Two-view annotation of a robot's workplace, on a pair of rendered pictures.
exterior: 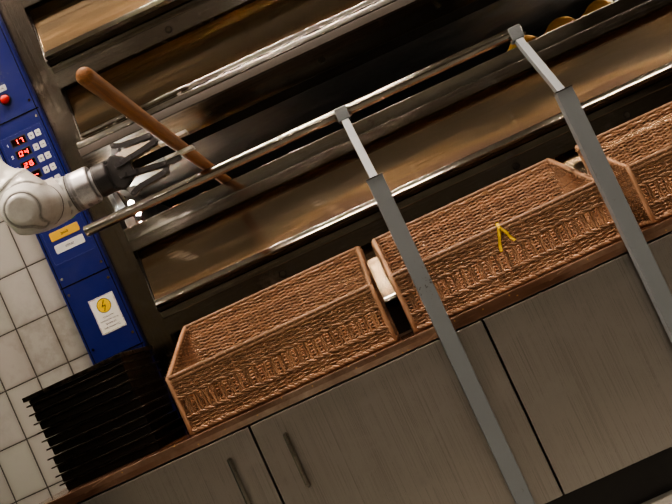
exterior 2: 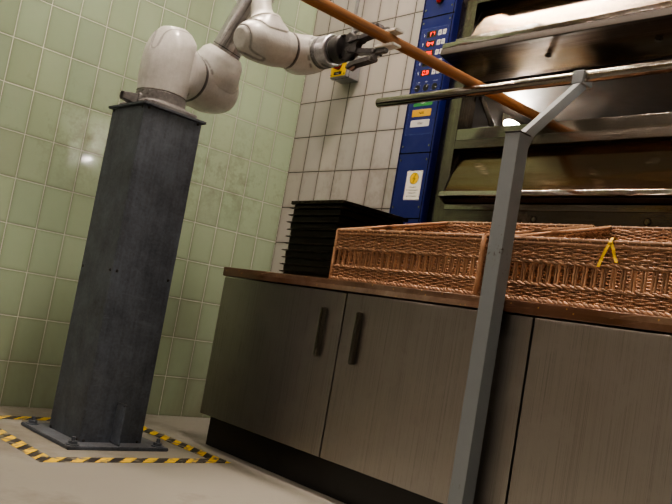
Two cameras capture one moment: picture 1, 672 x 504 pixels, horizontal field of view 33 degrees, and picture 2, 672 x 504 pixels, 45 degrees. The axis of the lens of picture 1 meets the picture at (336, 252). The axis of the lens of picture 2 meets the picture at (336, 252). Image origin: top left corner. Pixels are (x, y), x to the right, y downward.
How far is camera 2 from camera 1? 168 cm
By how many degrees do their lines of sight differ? 47
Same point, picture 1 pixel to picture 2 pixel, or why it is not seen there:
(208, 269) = (487, 187)
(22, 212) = (239, 39)
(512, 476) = (459, 468)
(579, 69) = not seen: outside the picture
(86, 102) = (488, 20)
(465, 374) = (477, 352)
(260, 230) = (538, 174)
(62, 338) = (387, 190)
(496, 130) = not seen: outside the picture
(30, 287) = (390, 144)
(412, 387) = (452, 339)
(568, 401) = (556, 446)
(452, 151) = not seen: outside the picture
